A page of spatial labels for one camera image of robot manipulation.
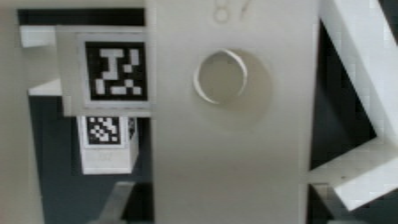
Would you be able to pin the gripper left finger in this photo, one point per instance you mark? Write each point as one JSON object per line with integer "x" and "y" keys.
{"x": 114, "y": 208}

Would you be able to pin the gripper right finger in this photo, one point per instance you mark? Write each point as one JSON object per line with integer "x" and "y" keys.
{"x": 341, "y": 215}

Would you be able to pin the white chair leg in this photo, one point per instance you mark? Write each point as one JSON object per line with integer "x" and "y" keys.
{"x": 109, "y": 144}

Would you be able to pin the white chair back frame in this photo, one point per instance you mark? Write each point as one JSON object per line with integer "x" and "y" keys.
{"x": 224, "y": 140}

